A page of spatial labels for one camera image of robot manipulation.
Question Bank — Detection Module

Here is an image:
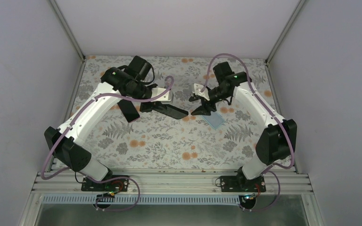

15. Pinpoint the light blue phone case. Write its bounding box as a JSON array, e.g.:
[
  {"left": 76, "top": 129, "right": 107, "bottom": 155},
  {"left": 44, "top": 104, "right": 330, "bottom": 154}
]
[{"left": 202, "top": 112, "right": 225, "bottom": 129}]

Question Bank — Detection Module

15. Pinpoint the black smartphone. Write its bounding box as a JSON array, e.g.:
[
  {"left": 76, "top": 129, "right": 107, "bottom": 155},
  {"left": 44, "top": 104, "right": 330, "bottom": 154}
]
[{"left": 117, "top": 99, "right": 140, "bottom": 123}]

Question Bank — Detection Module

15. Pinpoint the black phone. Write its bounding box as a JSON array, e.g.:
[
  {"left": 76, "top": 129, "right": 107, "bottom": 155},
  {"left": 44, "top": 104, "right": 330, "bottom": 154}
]
[{"left": 153, "top": 103, "right": 189, "bottom": 120}]

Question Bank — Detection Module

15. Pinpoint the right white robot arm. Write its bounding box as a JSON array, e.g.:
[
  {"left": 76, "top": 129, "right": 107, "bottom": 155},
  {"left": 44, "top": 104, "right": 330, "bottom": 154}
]
[{"left": 189, "top": 62, "right": 297, "bottom": 192}]

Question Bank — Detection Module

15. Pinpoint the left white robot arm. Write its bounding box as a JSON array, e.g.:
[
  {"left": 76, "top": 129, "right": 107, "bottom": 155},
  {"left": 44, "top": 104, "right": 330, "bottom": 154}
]
[{"left": 41, "top": 56, "right": 174, "bottom": 191}]

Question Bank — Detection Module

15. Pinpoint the floral patterned table mat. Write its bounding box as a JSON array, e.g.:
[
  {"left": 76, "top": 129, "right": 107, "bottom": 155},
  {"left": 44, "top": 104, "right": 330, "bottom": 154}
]
[{"left": 71, "top": 56, "right": 275, "bottom": 170}]

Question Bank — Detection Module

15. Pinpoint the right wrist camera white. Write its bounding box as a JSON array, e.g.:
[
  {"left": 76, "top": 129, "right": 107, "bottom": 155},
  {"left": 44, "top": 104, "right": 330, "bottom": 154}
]
[{"left": 192, "top": 83, "right": 210, "bottom": 101}]

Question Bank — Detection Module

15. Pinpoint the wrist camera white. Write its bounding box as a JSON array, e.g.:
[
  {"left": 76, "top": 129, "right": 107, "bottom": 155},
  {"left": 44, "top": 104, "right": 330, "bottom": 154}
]
[
  {"left": 151, "top": 88, "right": 173, "bottom": 104},
  {"left": 192, "top": 83, "right": 210, "bottom": 101}
]

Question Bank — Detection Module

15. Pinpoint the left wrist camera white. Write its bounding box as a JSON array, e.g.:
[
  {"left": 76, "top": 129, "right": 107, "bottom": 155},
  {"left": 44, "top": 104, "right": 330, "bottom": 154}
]
[{"left": 151, "top": 88, "right": 173, "bottom": 104}]

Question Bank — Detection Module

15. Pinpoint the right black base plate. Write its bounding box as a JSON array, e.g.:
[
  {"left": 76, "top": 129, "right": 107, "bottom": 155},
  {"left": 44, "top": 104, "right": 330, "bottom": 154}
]
[{"left": 214, "top": 176, "right": 266, "bottom": 193}]

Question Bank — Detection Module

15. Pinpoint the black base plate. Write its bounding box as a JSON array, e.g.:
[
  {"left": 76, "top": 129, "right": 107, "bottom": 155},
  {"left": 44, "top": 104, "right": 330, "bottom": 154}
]
[
  {"left": 76, "top": 177, "right": 129, "bottom": 193},
  {"left": 214, "top": 176, "right": 266, "bottom": 193}
]

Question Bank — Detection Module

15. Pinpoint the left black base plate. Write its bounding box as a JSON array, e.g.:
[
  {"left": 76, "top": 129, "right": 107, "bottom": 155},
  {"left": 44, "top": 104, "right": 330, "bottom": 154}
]
[{"left": 76, "top": 177, "right": 129, "bottom": 193}]

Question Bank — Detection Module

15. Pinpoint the aluminium rail base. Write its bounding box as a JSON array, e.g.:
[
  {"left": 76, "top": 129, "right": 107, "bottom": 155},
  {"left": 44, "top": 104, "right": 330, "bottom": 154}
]
[{"left": 20, "top": 169, "right": 323, "bottom": 226}]

